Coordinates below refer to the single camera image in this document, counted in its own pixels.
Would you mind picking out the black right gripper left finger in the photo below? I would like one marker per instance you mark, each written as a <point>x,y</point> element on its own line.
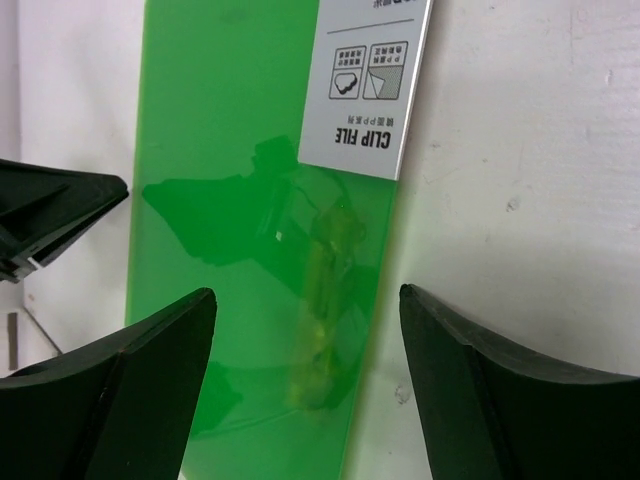
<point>120,407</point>

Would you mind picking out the green folder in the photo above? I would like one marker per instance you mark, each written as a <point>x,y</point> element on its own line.
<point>269,143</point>

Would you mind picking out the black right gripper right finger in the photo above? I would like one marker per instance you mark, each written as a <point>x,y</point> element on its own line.
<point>491,408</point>

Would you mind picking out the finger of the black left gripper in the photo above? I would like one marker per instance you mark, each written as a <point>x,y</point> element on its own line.
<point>45,210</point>

